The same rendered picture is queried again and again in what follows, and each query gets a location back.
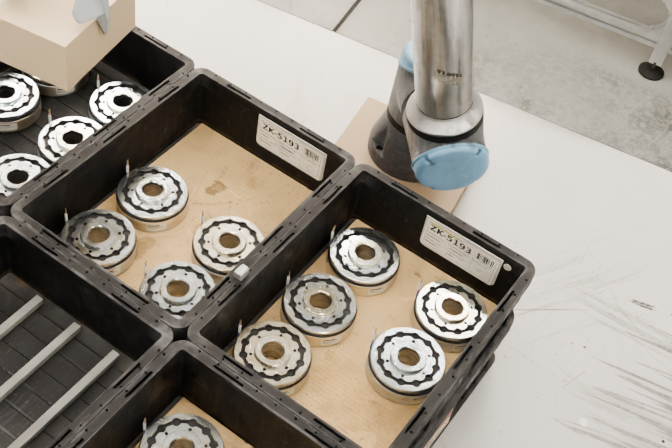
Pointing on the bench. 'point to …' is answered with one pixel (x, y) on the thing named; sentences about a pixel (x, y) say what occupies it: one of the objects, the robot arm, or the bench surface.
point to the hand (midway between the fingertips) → (63, 10)
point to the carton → (61, 30)
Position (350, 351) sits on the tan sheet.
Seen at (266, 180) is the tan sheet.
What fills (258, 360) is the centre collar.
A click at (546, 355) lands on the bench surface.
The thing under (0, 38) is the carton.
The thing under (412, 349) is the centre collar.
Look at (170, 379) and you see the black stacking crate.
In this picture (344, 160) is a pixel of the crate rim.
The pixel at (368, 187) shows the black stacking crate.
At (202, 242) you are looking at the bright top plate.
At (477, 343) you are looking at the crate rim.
